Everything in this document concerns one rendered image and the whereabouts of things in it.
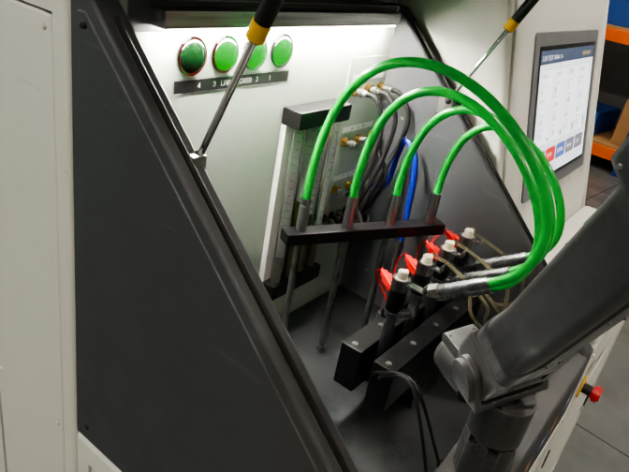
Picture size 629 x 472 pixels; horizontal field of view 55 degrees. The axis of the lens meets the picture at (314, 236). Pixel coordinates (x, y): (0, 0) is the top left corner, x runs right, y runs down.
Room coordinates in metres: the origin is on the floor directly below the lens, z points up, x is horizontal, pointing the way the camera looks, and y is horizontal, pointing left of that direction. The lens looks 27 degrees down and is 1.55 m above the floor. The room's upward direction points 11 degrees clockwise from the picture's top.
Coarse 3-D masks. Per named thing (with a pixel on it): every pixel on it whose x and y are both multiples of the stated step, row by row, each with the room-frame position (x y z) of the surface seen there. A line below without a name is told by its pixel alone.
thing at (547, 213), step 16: (384, 64) 0.86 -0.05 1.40; (400, 64) 0.85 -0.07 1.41; (416, 64) 0.83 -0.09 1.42; (432, 64) 0.82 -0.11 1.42; (464, 80) 0.79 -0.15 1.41; (480, 96) 0.78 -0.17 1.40; (336, 112) 0.90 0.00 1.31; (496, 112) 0.76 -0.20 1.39; (512, 128) 0.75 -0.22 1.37; (320, 144) 0.91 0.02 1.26; (528, 144) 0.74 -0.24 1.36; (528, 160) 0.73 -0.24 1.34; (544, 176) 0.72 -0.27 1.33; (304, 192) 0.91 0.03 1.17; (544, 192) 0.72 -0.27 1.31; (544, 208) 0.71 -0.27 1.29; (544, 224) 0.71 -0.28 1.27; (544, 240) 0.70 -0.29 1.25; (512, 272) 0.72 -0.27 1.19; (528, 272) 0.71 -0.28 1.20
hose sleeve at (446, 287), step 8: (464, 280) 0.76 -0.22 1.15; (472, 280) 0.75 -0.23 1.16; (480, 280) 0.74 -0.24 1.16; (440, 288) 0.76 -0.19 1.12; (448, 288) 0.76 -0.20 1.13; (456, 288) 0.75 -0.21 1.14; (464, 288) 0.74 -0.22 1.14; (472, 288) 0.74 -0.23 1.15; (480, 288) 0.73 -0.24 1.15; (488, 288) 0.73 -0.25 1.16
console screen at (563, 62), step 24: (552, 48) 1.33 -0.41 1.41; (576, 48) 1.48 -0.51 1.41; (552, 72) 1.34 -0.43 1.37; (576, 72) 1.49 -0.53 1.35; (552, 96) 1.35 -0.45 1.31; (576, 96) 1.50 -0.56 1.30; (528, 120) 1.23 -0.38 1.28; (552, 120) 1.35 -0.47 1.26; (576, 120) 1.51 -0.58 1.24; (552, 144) 1.36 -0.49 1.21; (576, 144) 1.52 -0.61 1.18; (552, 168) 1.37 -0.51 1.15; (576, 168) 1.54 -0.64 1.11
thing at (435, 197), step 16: (480, 128) 1.02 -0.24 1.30; (448, 160) 1.04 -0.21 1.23; (544, 160) 0.96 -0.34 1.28; (432, 192) 1.05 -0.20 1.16; (560, 192) 0.94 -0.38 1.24; (432, 208) 1.04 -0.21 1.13; (560, 208) 0.93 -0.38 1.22; (560, 224) 0.92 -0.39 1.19; (512, 256) 0.96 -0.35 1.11; (528, 256) 0.94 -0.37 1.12
